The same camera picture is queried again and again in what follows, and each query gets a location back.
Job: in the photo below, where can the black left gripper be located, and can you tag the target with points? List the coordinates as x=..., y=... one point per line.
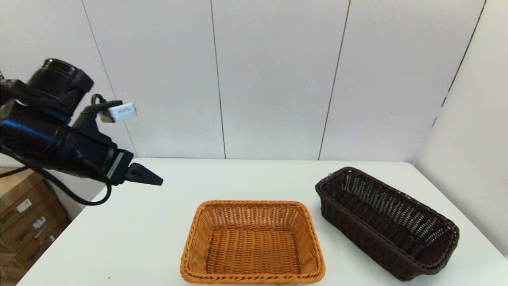
x=91, y=157

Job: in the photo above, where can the orange wicker basket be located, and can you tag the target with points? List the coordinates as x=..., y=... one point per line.
x=252, y=246

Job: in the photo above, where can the dark brown wicker basket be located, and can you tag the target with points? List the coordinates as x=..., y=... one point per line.
x=381, y=222

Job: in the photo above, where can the brown cardboard box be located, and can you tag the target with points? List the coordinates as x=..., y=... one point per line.
x=12, y=188
x=39, y=248
x=8, y=274
x=24, y=234

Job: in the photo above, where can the black labelled wrist camera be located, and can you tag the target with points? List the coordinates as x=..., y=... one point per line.
x=123, y=112

